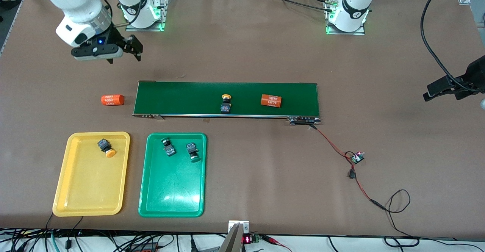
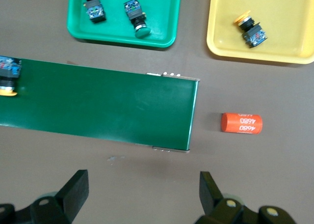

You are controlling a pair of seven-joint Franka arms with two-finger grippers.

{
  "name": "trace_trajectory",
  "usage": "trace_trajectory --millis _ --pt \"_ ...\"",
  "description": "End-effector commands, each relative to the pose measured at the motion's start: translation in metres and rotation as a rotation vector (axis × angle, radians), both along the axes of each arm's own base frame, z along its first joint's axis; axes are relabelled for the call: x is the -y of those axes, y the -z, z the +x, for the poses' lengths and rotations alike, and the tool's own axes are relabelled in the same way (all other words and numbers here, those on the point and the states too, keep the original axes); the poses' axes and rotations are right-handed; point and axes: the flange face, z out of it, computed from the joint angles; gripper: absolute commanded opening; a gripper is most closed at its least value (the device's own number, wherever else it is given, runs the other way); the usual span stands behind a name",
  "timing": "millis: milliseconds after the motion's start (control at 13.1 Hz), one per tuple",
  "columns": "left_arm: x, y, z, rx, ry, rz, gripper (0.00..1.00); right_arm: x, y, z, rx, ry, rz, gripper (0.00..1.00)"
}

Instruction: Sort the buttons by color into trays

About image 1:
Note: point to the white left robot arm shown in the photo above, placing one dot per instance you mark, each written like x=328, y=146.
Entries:
x=352, y=13

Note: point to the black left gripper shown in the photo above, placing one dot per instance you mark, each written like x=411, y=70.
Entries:
x=474, y=74

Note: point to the yellow mushroom push button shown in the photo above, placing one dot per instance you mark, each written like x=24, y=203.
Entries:
x=103, y=144
x=226, y=108

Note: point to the small controller circuit board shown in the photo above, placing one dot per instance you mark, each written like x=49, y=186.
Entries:
x=356, y=158

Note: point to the green mushroom push button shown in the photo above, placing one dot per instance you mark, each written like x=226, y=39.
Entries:
x=191, y=147
x=169, y=151

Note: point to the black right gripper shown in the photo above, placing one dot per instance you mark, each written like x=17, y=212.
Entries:
x=114, y=38

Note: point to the green conveyor belt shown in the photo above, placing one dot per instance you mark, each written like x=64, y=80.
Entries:
x=182, y=100

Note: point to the green plastic tray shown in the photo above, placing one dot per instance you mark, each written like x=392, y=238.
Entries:
x=172, y=191

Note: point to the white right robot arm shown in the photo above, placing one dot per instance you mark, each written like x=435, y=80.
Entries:
x=72, y=2

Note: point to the yellow plastic tray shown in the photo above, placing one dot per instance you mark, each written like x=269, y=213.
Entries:
x=91, y=183

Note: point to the small red digit display board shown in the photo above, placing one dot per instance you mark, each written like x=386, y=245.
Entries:
x=251, y=239

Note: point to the orange cylinder with 4680 print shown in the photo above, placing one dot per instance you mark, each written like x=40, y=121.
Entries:
x=271, y=100
x=112, y=100

